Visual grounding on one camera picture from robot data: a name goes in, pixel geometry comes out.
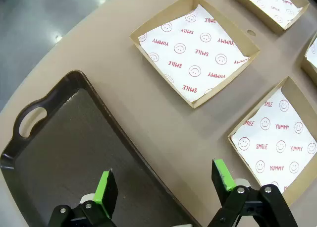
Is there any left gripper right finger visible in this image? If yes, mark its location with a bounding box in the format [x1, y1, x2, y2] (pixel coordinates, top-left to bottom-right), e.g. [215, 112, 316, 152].
[208, 159, 299, 227]

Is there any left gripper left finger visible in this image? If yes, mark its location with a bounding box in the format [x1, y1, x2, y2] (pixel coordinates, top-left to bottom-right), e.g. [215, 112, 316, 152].
[48, 169, 119, 227]

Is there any white smiley print liner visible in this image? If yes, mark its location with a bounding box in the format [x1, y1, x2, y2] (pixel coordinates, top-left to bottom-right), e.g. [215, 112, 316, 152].
[306, 36, 317, 69]
[138, 3, 250, 104]
[230, 87, 317, 193]
[235, 0, 303, 29]

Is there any kraft paper box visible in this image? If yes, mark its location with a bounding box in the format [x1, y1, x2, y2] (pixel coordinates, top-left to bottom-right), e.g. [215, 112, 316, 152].
[130, 0, 260, 109]
[300, 32, 317, 86]
[227, 75, 317, 208]
[225, 0, 310, 34]

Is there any dark brown handled tray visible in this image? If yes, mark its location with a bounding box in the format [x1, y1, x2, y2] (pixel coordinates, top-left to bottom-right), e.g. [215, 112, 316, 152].
[0, 69, 201, 227]

